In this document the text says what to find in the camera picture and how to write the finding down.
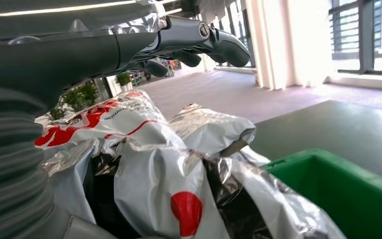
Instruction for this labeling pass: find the white package with red print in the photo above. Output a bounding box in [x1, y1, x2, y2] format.
[34, 90, 347, 239]

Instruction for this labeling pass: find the green leafy plant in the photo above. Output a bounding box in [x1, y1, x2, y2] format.
[47, 81, 99, 121]

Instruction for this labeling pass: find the potted green plant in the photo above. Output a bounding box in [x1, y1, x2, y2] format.
[115, 71, 134, 92]

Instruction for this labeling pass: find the white curtain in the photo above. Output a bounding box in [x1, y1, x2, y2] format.
[243, 0, 331, 90]

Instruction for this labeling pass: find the green plastic crate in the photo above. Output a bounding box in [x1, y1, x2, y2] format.
[262, 149, 382, 239]

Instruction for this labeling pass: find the black window frame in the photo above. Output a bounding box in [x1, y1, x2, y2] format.
[327, 0, 382, 77]

